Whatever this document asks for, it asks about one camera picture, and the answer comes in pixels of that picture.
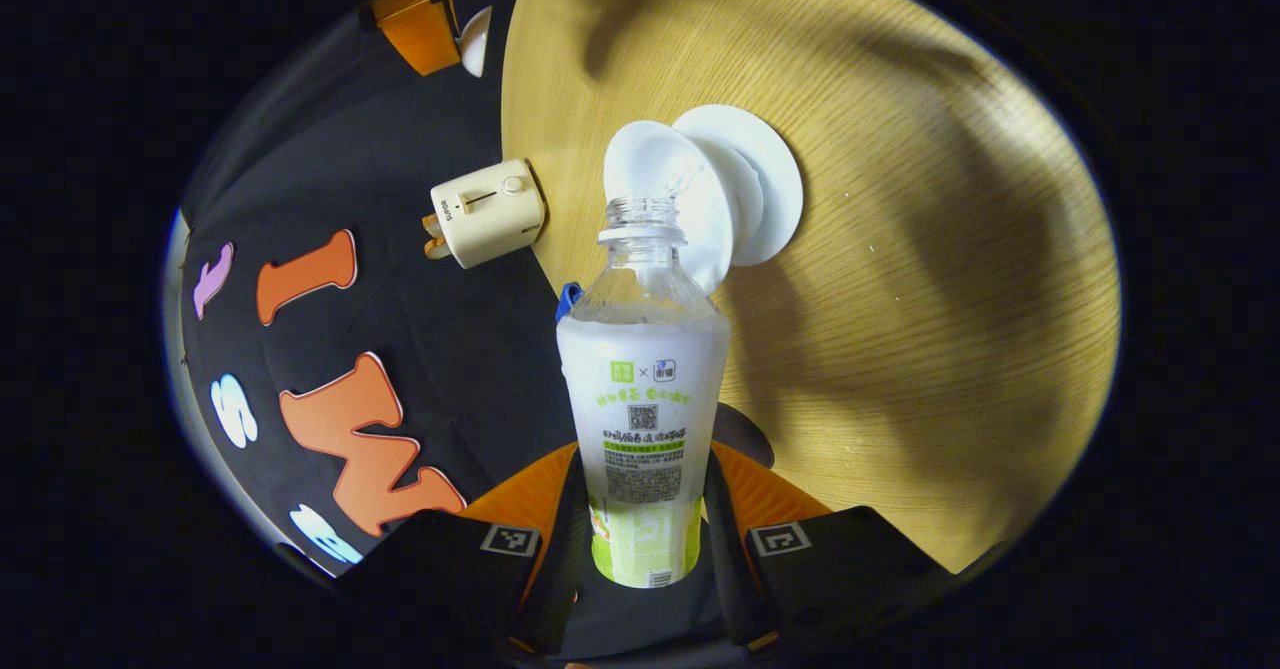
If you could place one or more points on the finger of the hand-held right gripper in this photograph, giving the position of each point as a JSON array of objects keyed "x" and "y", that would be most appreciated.
[{"x": 420, "y": 29}]

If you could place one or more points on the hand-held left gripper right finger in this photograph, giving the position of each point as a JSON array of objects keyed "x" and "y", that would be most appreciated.
[{"x": 722, "y": 539}]

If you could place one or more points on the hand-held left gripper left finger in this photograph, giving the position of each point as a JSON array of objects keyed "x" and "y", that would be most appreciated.
[{"x": 570, "y": 549}]

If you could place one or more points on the dark round coaster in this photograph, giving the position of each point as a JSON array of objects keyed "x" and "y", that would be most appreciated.
[{"x": 745, "y": 434}]

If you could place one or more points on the clear water bottle green label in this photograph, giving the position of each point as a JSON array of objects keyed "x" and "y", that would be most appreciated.
[{"x": 645, "y": 399}]

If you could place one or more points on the white teacup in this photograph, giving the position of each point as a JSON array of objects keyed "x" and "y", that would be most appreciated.
[{"x": 650, "y": 164}]

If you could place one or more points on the brown toast slice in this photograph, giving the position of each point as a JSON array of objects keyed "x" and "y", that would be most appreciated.
[
  {"x": 436, "y": 248},
  {"x": 431, "y": 223}
]

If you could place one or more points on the white toaster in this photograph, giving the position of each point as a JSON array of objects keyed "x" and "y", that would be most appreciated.
[{"x": 490, "y": 214}]

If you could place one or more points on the blue towel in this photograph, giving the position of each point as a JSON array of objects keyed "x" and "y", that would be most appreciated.
[{"x": 568, "y": 299}]

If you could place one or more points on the white saucer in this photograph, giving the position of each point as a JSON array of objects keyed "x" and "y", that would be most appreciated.
[{"x": 775, "y": 179}]

